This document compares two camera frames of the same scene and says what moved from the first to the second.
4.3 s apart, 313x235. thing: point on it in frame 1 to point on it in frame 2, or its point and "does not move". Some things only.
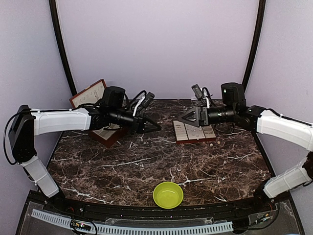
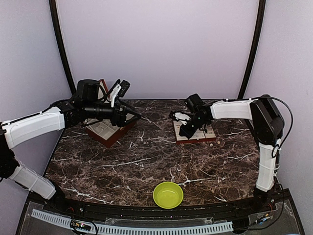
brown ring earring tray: x=185 y=132 does not move
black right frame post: x=257 y=41 does not move
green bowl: x=167 y=195 does not move
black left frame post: x=61 y=45 does not move
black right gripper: x=203 y=118 to x=187 y=133
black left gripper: x=139 y=123 to x=120 y=121
